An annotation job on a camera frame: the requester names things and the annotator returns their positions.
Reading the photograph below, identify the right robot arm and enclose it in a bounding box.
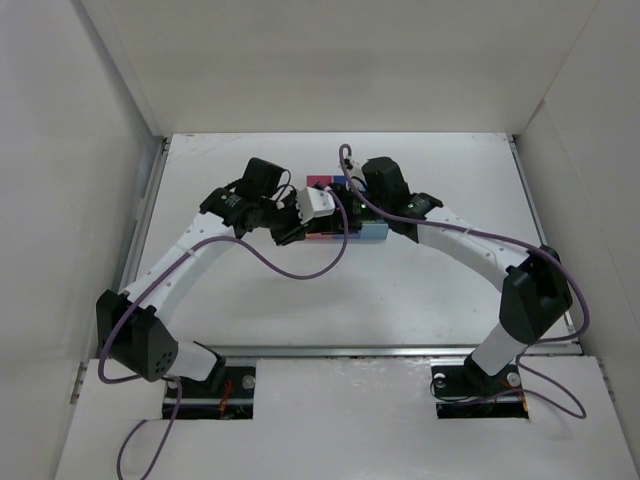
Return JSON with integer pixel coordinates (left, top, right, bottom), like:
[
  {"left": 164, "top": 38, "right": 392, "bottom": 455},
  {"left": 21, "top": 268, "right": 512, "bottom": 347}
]
[{"left": 339, "top": 145, "right": 573, "bottom": 398}]

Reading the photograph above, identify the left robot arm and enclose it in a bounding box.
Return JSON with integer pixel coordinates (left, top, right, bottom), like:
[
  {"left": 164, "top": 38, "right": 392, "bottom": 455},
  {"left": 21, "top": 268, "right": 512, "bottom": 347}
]
[{"left": 96, "top": 158, "right": 335, "bottom": 390}]

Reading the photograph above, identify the light blue plastic bin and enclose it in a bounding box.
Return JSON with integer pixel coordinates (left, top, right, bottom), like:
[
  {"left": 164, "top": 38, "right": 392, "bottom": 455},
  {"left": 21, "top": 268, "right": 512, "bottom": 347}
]
[{"left": 358, "top": 221, "right": 389, "bottom": 241}]

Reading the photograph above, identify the pink plastic bin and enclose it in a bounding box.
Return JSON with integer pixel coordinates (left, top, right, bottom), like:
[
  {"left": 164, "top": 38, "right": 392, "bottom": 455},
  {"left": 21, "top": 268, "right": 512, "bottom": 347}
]
[{"left": 306, "top": 175, "right": 334, "bottom": 240}]

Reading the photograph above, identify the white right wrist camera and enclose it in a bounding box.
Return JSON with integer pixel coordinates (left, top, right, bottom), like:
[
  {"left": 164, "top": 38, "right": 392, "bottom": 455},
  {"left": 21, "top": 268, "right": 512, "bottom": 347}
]
[{"left": 344, "top": 157, "right": 366, "bottom": 185}]

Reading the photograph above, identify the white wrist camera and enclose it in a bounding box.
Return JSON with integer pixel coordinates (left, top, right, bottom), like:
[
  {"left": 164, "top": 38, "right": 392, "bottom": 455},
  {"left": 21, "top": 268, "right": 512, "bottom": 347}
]
[
  {"left": 344, "top": 157, "right": 366, "bottom": 185},
  {"left": 295, "top": 187, "right": 336, "bottom": 224}
]

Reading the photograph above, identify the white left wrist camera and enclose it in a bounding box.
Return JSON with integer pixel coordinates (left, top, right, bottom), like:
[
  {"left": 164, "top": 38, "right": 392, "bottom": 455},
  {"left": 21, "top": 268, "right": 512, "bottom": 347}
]
[{"left": 295, "top": 187, "right": 336, "bottom": 224}]

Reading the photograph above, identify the aluminium left rail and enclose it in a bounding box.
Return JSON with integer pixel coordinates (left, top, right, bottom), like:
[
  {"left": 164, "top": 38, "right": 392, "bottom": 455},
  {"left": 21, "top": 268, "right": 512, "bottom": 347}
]
[{"left": 112, "top": 136, "right": 172, "bottom": 291}]

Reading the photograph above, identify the aluminium rail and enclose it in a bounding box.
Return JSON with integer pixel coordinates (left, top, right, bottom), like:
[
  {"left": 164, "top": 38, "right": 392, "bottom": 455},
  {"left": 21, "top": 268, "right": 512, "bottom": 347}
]
[
  {"left": 112, "top": 136, "right": 172, "bottom": 291},
  {"left": 507, "top": 135, "right": 547, "bottom": 244},
  {"left": 159, "top": 340, "right": 584, "bottom": 361}
]

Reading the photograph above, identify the aluminium right rail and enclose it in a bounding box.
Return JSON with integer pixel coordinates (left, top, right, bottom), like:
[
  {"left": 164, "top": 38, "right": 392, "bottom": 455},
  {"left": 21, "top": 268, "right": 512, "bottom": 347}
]
[{"left": 507, "top": 135, "right": 547, "bottom": 244}]

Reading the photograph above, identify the aluminium front rail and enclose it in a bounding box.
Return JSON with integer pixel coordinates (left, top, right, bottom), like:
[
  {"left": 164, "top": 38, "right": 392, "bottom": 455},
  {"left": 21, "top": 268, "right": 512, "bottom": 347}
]
[{"left": 159, "top": 340, "right": 584, "bottom": 361}]

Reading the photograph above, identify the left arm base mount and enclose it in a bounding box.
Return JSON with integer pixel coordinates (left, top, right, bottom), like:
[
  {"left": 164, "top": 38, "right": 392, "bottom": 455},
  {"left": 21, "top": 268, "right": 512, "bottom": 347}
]
[{"left": 176, "top": 365, "right": 256, "bottom": 420}]

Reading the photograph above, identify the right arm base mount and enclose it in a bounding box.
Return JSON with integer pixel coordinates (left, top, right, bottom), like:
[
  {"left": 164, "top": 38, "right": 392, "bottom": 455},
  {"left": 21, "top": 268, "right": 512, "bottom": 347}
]
[{"left": 429, "top": 364, "right": 529, "bottom": 420}]

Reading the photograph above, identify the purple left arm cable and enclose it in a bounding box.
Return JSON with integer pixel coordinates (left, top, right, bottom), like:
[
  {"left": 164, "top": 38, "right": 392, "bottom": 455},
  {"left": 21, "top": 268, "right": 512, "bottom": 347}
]
[{"left": 97, "top": 187, "right": 351, "bottom": 479}]

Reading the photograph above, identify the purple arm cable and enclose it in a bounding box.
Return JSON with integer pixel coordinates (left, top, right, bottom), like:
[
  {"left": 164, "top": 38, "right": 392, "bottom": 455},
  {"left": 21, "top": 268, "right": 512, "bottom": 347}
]
[
  {"left": 337, "top": 143, "right": 591, "bottom": 421},
  {"left": 97, "top": 187, "right": 351, "bottom": 479}
]

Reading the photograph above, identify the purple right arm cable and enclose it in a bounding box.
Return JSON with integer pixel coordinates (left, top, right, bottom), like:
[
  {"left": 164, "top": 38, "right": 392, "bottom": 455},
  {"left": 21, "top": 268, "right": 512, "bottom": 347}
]
[{"left": 337, "top": 143, "right": 591, "bottom": 421}]

